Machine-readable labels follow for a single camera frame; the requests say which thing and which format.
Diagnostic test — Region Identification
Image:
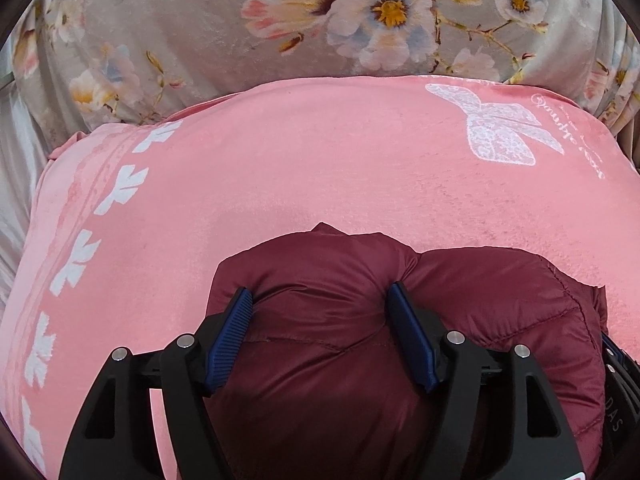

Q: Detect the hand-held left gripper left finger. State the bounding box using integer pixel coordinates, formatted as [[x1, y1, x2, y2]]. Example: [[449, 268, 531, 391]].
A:
[[59, 287, 255, 480]]

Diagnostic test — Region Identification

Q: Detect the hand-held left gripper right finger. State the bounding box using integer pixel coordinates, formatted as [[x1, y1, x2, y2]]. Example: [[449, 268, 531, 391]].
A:
[[387, 281, 586, 480]]

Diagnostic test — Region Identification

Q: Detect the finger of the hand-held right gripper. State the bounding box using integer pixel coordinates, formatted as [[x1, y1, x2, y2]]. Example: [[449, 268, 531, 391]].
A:
[[601, 332, 639, 387]]

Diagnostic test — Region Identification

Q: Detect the maroon puffer jacket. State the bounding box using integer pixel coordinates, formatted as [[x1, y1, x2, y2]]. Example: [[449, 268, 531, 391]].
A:
[[202, 222, 608, 480]]

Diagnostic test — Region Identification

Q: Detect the pink printed blanket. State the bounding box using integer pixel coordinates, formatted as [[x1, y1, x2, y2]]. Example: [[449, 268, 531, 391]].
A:
[[0, 74, 640, 478]]

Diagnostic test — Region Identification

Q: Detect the white bed sheet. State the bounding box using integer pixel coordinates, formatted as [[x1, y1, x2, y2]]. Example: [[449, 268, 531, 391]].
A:
[[0, 80, 56, 306]]

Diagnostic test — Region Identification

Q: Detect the grey floral blanket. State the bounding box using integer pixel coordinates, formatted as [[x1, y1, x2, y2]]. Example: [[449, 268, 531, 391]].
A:
[[10, 0, 640, 136]]

